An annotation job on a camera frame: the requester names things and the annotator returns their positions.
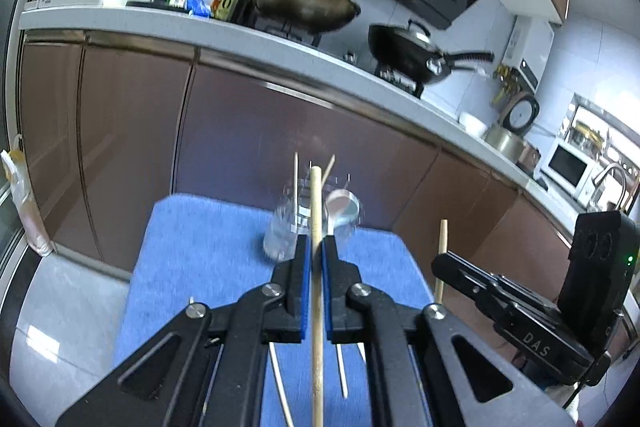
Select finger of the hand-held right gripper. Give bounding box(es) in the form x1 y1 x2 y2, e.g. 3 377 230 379
432 252 503 308

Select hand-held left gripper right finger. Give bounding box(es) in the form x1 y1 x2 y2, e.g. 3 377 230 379
321 234 576 427

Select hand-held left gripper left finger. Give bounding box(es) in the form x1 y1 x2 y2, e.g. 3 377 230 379
54 234 313 427

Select clear plastic utensil holder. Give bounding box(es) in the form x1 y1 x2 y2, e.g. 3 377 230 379
262 177 363 260

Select blue terry towel mat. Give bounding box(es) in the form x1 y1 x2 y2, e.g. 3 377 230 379
112 193 436 427

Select curved metal faucet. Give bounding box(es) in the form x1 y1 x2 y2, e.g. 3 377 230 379
587 163 628 212

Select white microwave oven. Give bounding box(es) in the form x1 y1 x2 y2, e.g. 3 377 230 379
539 141 593 198

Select rice cooker with open lid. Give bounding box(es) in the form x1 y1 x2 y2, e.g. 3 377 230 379
484 91 542 172

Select glass jar with gold lid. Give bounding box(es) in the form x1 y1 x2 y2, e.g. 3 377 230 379
570 119 606 152

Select white bowl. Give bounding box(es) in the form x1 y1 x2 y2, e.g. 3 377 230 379
459 112 488 138

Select brass gas valves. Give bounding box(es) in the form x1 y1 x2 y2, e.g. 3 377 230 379
492 64 521 108

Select black wok with lid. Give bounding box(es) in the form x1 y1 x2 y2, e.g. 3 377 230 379
367 19 496 86

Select white water heater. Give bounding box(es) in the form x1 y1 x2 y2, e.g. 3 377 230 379
501 17 556 88

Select black gas stove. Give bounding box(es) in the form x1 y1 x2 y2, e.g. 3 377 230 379
235 0 426 100

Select white plastic bag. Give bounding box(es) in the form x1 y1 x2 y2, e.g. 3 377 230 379
0 134 51 258

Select black round tray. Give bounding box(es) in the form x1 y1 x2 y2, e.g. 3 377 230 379
125 0 191 10

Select sliding glass door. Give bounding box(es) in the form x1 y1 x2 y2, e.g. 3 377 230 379
0 0 71 348

